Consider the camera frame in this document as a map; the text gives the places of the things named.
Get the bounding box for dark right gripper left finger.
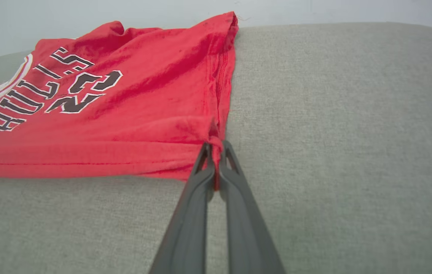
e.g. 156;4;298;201
149;142;216;274

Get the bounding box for red Bulls jersey shirt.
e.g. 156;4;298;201
0;11;239;191

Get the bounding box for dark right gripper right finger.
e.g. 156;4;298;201
219;140;285;274

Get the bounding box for grey fabric sofa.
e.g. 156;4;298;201
0;22;432;274

